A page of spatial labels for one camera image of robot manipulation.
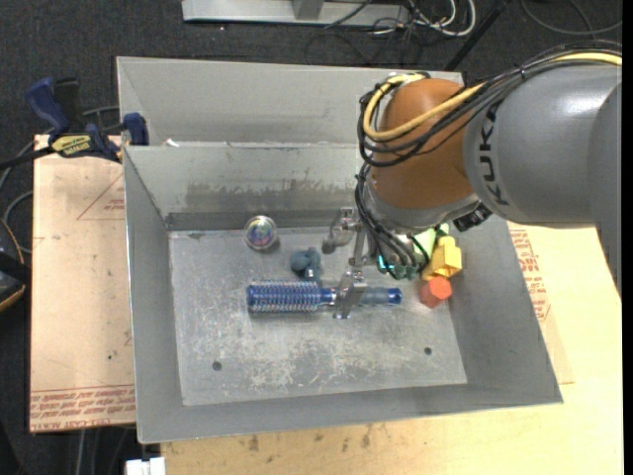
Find grey metal bin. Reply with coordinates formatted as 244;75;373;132
116;55;565;445

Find blue hairbrush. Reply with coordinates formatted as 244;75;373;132
245;278;404;316

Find orange hexagonal block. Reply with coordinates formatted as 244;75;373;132
419;277;453;309

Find yellow block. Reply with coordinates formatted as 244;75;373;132
421;235;464;282

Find dark teal soft toy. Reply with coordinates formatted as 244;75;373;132
289;246;323;282

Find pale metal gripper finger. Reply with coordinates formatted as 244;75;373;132
333;264;370;321
320;206;360;255

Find brown cardboard board, red print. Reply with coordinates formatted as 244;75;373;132
29;134;578;434

